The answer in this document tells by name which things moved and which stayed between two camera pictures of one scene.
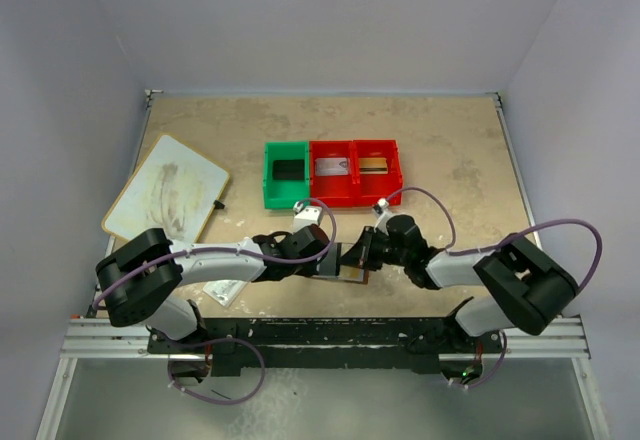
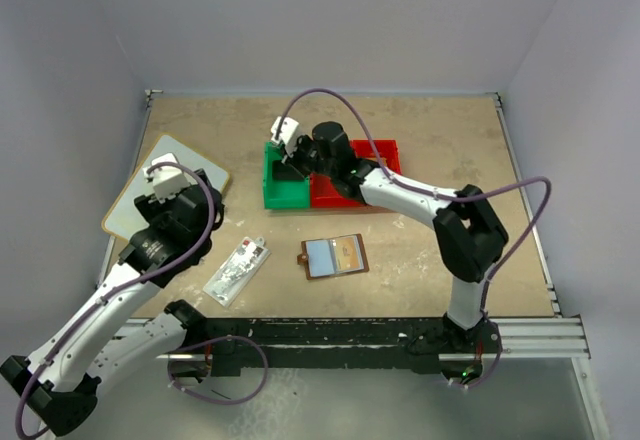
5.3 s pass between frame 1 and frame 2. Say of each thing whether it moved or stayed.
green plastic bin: stayed
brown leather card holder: moved
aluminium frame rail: stayed
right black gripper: moved
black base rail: stayed
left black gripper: moved
